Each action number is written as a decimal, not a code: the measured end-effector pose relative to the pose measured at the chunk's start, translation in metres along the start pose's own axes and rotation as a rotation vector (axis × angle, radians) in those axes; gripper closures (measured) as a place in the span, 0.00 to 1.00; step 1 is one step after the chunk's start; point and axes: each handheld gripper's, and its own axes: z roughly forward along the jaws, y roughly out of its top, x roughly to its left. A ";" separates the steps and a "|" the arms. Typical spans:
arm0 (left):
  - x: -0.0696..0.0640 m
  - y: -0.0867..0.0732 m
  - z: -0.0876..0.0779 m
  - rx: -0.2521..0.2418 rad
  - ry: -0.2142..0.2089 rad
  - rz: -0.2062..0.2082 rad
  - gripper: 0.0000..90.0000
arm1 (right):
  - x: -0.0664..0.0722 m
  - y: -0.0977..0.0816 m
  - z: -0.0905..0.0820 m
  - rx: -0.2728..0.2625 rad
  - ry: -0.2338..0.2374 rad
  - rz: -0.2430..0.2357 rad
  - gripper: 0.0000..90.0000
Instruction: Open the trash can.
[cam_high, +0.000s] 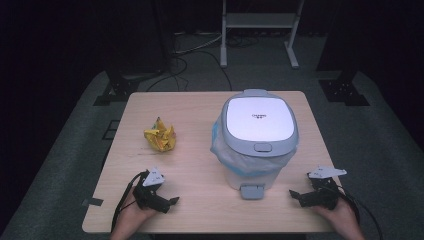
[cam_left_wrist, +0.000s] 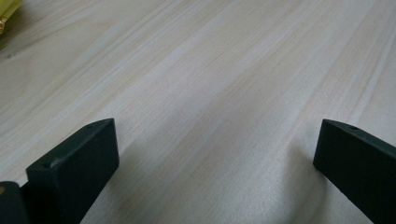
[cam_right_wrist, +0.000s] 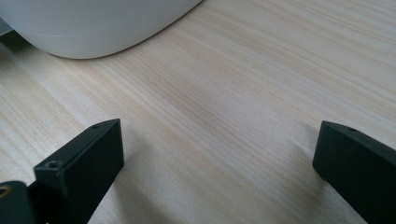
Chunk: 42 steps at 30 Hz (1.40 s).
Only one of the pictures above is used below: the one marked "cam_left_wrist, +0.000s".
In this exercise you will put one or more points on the yellow packet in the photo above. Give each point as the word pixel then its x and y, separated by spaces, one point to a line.
pixel 7 9

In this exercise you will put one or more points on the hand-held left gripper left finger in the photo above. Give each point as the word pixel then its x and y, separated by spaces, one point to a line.
pixel 74 168

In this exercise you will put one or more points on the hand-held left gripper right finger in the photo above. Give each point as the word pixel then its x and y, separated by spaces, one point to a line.
pixel 361 168

